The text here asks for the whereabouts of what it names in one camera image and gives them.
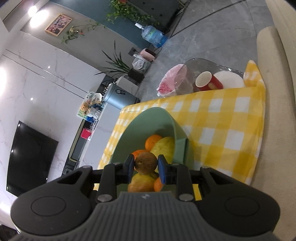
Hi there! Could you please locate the yellow checkered tablecloth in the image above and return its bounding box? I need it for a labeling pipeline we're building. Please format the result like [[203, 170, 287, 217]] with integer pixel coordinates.
[[97, 60, 266, 201]]

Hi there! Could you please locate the green bowl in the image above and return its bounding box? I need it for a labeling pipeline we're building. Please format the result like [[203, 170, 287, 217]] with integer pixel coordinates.
[[109, 107, 195, 193]]

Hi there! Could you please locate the yellow-green pear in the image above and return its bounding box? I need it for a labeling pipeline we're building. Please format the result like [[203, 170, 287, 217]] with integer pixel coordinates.
[[150, 136, 175, 173]]

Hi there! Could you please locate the white plate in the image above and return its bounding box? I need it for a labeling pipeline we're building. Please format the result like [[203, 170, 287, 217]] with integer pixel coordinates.
[[214, 71, 245, 90]]

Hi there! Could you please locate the potted long-leaf plant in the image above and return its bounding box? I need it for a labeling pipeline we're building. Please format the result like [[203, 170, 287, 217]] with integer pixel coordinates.
[[95, 40, 145, 82]]

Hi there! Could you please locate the yellow mango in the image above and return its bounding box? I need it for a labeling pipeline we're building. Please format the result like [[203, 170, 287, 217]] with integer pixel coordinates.
[[127, 173, 159, 193]]

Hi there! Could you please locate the orange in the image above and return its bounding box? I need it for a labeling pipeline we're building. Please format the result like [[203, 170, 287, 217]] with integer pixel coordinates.
[[153, 177, 164, 192], [145, 134, 163, 151], [131, 149, 148, 159]]

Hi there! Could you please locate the pile of snack packets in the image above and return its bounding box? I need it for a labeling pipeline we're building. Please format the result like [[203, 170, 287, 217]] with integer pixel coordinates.
[[76, 91, 103, 121]]

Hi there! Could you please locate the white plastic bag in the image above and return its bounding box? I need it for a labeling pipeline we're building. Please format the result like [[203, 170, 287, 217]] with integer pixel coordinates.
[[132, 54, 151, 74]]

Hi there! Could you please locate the beige sofa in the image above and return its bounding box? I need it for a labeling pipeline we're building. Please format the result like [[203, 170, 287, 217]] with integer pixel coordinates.
[[253, 0, 296, 241]]

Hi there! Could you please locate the grey sideboard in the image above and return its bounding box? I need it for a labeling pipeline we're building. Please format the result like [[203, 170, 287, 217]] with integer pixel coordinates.
[[129, 0, 186, 26]]

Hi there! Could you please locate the blue water jug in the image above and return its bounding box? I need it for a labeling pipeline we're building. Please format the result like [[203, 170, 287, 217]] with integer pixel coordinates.
[[135, 23, 169, 48]]

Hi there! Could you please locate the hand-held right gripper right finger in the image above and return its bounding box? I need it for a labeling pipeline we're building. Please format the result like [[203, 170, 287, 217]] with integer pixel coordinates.
[[157, 154, 240, 202]]

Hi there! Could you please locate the red box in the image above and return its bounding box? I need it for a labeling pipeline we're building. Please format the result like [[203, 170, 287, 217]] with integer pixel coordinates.
[[80, 128, 92, 140]]

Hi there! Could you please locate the pink-lined waste bin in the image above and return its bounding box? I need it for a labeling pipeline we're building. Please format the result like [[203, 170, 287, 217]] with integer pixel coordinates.
[[157, 64, 197, 97]]

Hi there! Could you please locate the trailing vine with flowers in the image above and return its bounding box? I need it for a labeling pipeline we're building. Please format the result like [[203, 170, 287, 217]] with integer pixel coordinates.
[[61, 20, 107, 44]]

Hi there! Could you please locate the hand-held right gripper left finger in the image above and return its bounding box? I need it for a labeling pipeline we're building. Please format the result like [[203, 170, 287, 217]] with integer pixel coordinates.
[[57, 154, 136, 203]]

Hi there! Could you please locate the black television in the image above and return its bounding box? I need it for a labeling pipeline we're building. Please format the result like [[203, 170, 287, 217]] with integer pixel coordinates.
[[6, 120, 59, 197]]

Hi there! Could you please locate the framed wall picture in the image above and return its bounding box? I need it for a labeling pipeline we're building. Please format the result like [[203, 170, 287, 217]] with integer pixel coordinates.
[[45, 14, 73, 36]]

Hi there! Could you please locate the hanging green vine plant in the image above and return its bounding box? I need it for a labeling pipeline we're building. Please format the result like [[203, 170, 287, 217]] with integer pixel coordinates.
[[105, 0, 160, 26]]

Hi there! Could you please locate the pink heater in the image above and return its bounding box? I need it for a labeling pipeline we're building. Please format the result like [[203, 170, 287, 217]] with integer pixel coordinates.
[[140, 48, 156, 62]]

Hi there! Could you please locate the brown kiwi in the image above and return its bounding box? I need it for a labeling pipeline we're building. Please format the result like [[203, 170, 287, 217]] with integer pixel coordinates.
[[135, 152, 158, 175]]

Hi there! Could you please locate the white television cabinet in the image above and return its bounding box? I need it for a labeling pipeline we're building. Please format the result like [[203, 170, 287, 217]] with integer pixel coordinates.
[[62, 102, 127, 174]]

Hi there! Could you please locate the red mug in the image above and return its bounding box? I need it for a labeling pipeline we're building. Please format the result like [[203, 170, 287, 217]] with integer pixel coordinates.
[[195, 71, 224, 92]]

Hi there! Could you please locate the grey lidded trash can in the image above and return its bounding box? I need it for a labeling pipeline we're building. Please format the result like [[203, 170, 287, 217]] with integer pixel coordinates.
[[102, 83, 140, 110]]

